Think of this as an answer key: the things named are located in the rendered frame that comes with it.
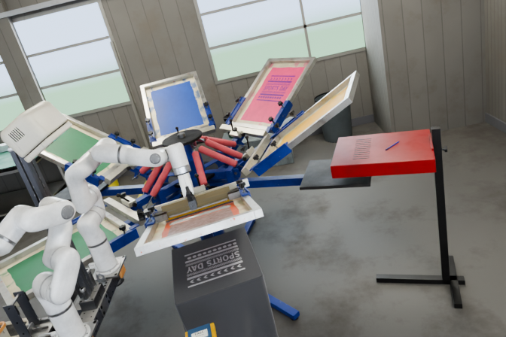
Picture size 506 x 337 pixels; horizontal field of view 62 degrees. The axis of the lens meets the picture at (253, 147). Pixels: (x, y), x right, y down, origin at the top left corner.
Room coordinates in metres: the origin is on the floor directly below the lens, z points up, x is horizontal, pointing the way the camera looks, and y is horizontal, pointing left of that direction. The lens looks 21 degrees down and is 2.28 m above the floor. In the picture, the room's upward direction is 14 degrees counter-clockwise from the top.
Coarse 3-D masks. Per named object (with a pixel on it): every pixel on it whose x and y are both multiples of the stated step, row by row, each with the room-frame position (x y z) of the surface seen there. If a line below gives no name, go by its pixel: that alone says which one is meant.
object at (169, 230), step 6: (168, 222) 2.16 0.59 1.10; (186, 222) 2.01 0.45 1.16; (192, 222) 1.96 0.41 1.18; (198, 222) 1.91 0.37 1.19; (168, 228) 1.98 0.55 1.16; (174, 228) 1.94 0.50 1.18; (180, 228) 1.89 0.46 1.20; (186, 228) 1.85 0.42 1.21; (192, 228) 1.81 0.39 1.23; (162, 234) 1.87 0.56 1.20; (168, 234) 1.83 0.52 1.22; (174, 234) 1.79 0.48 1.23
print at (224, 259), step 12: (204, 252) 2.00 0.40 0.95; (216, 252) 1.97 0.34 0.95; (228, 252) 1.94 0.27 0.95; (192, 264) 1.91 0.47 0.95; (204, 264) 1.89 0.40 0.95; (216, 264) 1.86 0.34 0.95; (228, 264) 1.84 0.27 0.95; (240, 264) 1.81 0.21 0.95; (192, 276) 1.81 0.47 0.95; (204, 276) 1.79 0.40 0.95; (216, 276) 1.76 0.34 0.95
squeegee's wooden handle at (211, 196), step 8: (208, 192) 2.20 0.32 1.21; (216, 192) 2.19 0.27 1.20; (224, 192) 2.20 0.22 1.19; (184, 200) 2.17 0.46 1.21; (200, 200) 2.17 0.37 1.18; (208, 200) 2.18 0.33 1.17; (216, 200) 2.18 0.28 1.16; (168, 208) 2.15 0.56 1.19; (176, 208) 2.15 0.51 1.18; (184, 208) 2.16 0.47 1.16; (168, 216) 2.14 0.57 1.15
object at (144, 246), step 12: (252, 204) 1.81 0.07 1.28; (240, 216) 1.64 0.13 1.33; (252, 216) 1.64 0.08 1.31; (156, 228) 2.06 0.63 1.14; (204, 228) 1.62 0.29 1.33; (216, 228) 1.62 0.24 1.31; (144, 240) 1.69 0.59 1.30; (156, 240) 1.62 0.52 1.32; (168, 240) 1.59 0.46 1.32; (180, 240) 1.59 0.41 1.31; (144, 252) 1.57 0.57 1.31
